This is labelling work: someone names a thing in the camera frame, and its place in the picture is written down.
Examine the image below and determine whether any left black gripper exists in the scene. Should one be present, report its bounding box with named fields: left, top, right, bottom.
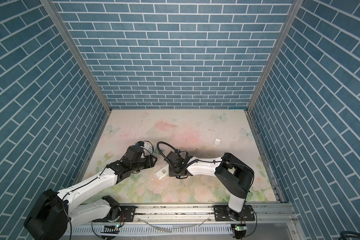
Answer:
left=130, top=154, right=159, bottom=173

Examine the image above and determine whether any white air conditioner remote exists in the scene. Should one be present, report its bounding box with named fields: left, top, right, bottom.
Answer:
left=155, top=164, right=169, bottom=180

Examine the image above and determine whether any white battery cover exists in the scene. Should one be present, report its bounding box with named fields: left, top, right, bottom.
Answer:
left=213, top=138, right=221, bottom=146

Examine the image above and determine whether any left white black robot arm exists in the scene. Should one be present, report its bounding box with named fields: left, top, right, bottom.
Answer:
left=24, top=146, right=158, bottom=240

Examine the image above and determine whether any left green circuit board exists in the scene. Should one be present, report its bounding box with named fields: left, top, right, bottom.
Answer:
left=101, top=225, right=120, bottom=236

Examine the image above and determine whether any green circuit board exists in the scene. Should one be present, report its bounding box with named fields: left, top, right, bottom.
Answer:
left=101, top=225, right=120, bottom=236
left=233, top=224, right=247, bottom=239

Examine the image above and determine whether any right green circuit board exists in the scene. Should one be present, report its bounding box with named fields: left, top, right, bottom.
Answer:
left=233, top=224, right=247, bottom=239

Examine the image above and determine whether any black corrugated cable conduit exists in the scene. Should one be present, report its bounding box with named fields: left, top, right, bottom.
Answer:
left=155, top=140, right=181, bottom=160

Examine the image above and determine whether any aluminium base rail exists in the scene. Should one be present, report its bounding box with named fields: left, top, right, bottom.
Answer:
left=59, top=202, right=305, bottom=240

